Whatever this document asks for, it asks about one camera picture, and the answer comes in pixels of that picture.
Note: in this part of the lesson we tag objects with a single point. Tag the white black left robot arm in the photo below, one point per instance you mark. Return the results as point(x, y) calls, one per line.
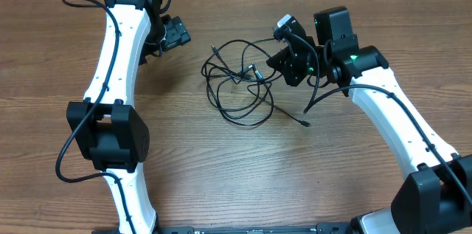
point(109, 139)

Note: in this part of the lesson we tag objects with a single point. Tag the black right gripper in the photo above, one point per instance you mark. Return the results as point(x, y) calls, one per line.
point(283, 62)

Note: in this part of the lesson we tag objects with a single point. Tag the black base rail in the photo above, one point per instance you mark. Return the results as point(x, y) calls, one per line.
point(239, 230)

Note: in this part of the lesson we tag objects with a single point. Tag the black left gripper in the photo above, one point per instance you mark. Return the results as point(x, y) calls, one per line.
point(177, 32)

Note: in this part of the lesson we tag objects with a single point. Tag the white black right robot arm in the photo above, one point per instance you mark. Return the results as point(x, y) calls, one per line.
point(435, 196)

